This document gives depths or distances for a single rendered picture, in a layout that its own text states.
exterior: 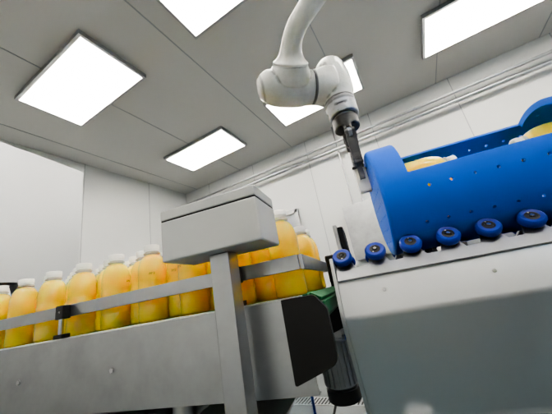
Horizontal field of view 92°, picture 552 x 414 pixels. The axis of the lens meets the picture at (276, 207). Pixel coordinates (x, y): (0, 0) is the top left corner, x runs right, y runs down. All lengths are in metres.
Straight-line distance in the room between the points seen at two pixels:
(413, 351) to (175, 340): 0.49
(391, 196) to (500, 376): 0.38
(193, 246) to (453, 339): 0.52
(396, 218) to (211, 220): 0.39
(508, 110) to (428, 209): 4.11
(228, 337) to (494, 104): 4.54
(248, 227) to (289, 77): 0.49
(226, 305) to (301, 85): 0.61
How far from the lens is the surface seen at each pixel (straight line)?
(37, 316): 1.03
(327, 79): 0.86
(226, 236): 0.47
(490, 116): 4.66
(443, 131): 4.55
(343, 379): 1.06
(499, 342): 0.68
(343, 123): 0.81
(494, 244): 0.68
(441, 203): 0.66
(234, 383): 0.51
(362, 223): 4.03
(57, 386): 0.92
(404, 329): 0.63
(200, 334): 0.63
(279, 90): 0.81
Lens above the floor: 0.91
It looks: 18 degrees up
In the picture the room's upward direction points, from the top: 11 degrees counter-clockwise
